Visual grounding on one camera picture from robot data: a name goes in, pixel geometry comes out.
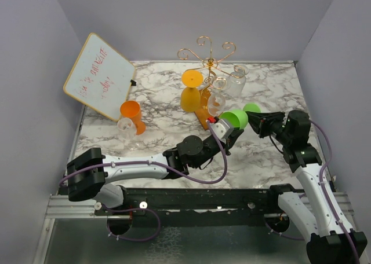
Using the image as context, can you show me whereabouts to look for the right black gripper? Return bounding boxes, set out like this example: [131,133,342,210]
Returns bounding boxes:
[245,111,292,145]

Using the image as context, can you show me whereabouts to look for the green plastic goblet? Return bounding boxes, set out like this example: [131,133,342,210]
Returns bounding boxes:
[219,103,261,129]

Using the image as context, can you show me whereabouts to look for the clear round wine glass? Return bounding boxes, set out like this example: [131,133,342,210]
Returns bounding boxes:
[207,75,228,116]

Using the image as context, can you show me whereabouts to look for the clear patterned stemmed glass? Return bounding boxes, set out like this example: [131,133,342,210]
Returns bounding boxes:
[227,65,248,97]

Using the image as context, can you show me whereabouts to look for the yellow plastic goblet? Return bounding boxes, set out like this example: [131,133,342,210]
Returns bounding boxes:
[180,69,203,112]

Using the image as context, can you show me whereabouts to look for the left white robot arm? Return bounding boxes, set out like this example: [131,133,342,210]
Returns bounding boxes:
[62,129,243,215]

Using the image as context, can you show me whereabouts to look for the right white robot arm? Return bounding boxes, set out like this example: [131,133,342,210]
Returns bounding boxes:
[246,110,368,263]

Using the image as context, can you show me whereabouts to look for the clear glass near whiteboard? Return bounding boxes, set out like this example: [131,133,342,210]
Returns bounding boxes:
[117,118,139,151]

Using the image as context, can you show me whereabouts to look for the orange plastic goblet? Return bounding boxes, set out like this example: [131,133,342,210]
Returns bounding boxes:
[120,100,146,135]

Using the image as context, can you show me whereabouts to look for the white framed whiteboard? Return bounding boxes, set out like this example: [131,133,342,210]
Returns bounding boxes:
[63,33,136,121]

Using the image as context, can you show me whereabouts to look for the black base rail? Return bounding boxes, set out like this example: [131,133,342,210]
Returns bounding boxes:
[96,188,290,232]

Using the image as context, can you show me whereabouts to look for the gold wire wine glass rack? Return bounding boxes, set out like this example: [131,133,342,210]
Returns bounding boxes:
[177,36,237,130]

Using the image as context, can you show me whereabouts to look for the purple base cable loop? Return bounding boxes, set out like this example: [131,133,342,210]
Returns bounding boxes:
[106,207,162,242]

